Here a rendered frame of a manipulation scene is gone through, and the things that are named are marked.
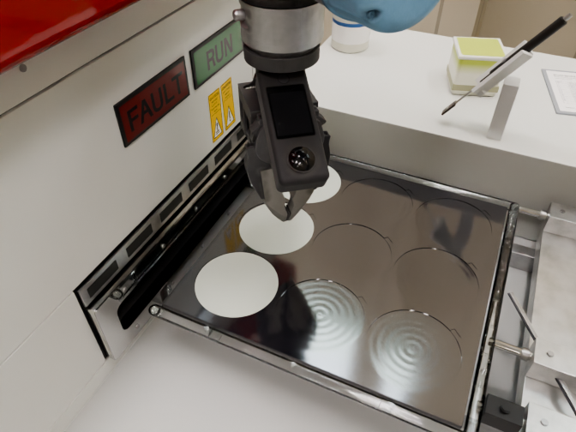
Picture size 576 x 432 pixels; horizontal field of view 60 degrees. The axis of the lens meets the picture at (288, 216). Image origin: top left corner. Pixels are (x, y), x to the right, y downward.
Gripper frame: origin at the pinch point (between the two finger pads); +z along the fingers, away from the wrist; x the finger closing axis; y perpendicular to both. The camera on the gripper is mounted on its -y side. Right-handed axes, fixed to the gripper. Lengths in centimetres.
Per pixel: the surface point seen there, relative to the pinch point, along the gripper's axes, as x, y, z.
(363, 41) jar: -25.9, 39.6, -1.2
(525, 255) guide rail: -33.7, -4.4, 12.3
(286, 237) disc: -0.9, 3.6, 7.2
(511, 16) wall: -145, 144, 46
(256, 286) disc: 4.9, -3.4, 7.3
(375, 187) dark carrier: -16.3, 10.0, 7.4
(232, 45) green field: 1.5, 20.1, -12.1
